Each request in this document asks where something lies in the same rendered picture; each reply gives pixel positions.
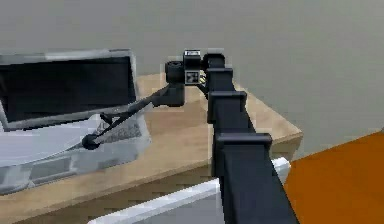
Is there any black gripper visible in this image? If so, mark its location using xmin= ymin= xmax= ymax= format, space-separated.
xmin=81 ymin=60 xmax=187 ymax=151

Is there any light wooden chest of drawers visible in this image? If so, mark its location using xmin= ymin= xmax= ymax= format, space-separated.
xmin=0 ymin=73 xmax=304 ymax=224

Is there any silver open laptop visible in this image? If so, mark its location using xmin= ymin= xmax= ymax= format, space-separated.
xmin=0 ymin=49 xmax=153 ymax=196

